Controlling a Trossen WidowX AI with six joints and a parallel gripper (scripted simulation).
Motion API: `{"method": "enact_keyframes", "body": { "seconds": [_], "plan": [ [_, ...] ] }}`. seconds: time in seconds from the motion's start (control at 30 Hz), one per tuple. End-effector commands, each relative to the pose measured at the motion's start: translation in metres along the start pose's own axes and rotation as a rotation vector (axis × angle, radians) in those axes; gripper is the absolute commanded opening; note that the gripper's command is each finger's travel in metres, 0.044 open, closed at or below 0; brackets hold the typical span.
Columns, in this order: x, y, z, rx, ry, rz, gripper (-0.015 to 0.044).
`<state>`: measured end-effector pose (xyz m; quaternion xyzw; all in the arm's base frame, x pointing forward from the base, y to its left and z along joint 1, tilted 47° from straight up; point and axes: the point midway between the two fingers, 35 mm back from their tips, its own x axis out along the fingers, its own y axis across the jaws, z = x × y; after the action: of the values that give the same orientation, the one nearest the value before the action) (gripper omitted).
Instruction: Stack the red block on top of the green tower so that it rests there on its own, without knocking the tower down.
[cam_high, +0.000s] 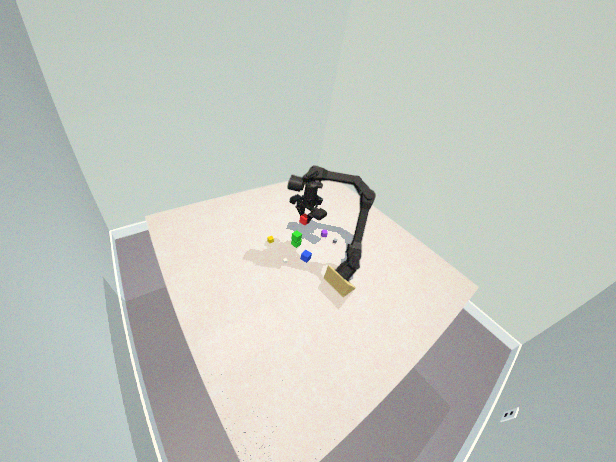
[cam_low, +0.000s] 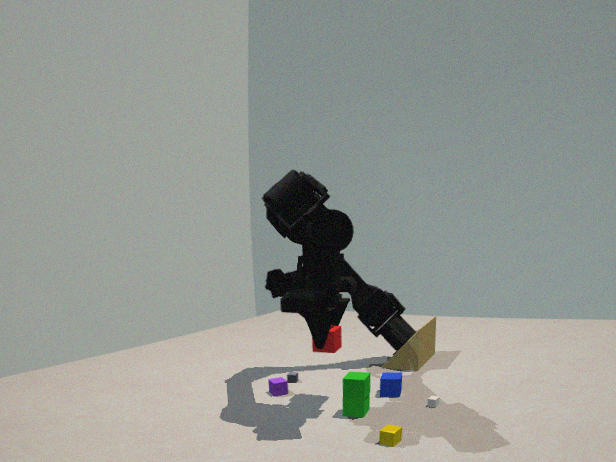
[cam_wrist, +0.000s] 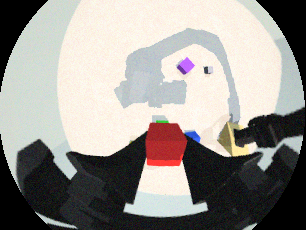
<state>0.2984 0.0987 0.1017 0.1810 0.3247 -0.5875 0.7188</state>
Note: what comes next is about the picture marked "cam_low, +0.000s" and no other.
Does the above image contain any green block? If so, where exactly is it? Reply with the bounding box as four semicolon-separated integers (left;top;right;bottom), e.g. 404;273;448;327
342;372;371;400
342;394;370;417

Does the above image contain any small white block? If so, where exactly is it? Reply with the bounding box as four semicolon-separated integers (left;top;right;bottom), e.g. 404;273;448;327
427;395;440;408

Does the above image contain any red block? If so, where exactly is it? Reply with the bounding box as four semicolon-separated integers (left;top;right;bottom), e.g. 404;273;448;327
312;326;342;353

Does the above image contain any blue block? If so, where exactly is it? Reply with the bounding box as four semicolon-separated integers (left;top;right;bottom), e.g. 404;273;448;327
380;372;403;397

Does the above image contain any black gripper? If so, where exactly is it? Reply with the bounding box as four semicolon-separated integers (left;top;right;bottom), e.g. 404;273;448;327
280;249;357;349

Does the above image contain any purple block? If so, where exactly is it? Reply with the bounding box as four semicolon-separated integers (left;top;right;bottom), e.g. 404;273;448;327
268;377;289;396

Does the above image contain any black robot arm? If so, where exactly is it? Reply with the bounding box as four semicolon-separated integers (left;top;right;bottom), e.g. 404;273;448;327
261;170;417;355

